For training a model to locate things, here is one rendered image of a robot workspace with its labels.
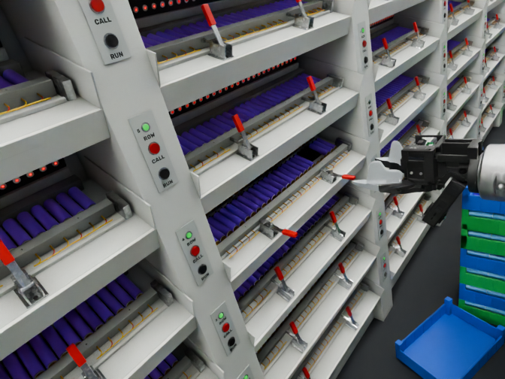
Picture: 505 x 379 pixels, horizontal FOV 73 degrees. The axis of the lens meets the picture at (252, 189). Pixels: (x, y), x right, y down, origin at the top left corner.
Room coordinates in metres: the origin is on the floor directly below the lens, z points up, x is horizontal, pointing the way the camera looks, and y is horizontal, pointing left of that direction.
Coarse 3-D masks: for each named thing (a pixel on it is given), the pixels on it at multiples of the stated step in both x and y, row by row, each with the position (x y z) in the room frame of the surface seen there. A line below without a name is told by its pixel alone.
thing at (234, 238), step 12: (336, 156) 0.91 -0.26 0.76; (312, 168) 0.85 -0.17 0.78; (300, 180) 0.80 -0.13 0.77; (312, 180) 0.82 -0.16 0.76; (288, 192) 0.76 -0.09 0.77; (276, 204) 0.72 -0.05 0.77; (264, 216) 0.69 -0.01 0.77; (240, 228) 0.65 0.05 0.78; (252, 228) 0.67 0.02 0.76; (228, 240) 0.62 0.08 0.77; (228, 252) 0.60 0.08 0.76
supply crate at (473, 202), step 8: (464, 192) 0.88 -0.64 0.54; (464, 200) 0.88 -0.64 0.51; (472, 200) 0.86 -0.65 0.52; (480, 200) 0.85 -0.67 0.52; (488, 200) 0.83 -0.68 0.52; (464, 208) 0.88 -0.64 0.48; (472, 208) 0.86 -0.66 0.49; (480, 208) 0.85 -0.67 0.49; (488, 208) 0.83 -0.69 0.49; (496, 208) 0.82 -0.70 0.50; (504, 208) 0.81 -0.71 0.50
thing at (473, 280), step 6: (462, 270) 0.88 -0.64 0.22; (462, 276) 0.88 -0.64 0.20; (468, 276) 0.86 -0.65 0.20; (474, 276) 0.85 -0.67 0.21; (480, 276) 0.84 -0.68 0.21; (462, 282) 0.88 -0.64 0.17; (468, 282) 0.86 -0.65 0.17; (474, 282) 0.85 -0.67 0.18; (480, 282) 0.84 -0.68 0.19; (486, 282) 0.83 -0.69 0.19; (492, 282) 0.81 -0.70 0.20; (498, 282) 0.80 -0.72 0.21; (504, 282) 0.79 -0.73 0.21; (486, 288) 0.83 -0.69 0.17; (492, 288) 0.81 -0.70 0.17; (498, 288) 0.80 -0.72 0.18; (504, 288) 0.79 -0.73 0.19
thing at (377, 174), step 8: (376, 168) 0.56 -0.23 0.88; (384, 168) 0.55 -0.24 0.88; (368, 176) 0.56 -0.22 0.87; (376, 176) 0.56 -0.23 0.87; (384, 176) 0.55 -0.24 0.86; (392, 176) 0.54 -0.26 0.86; (400, 176) 0.54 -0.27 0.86; (360, 184) 0.57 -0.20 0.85; (368, 184) 0.56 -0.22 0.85; (376, 184) 0.55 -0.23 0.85
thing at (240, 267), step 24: (336, 144) 0.99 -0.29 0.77; (360, 144) 0.95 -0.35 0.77; (336, 168) 0.88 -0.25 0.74; (360, 168) 0.94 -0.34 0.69; (240, 192) 0.80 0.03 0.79; (312, 192) 0.79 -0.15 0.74; (336, 192) 0.84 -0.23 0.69; (288, 216) 0.71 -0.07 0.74; (264, 240) 0.64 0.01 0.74; (240, 264) 0.58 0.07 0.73
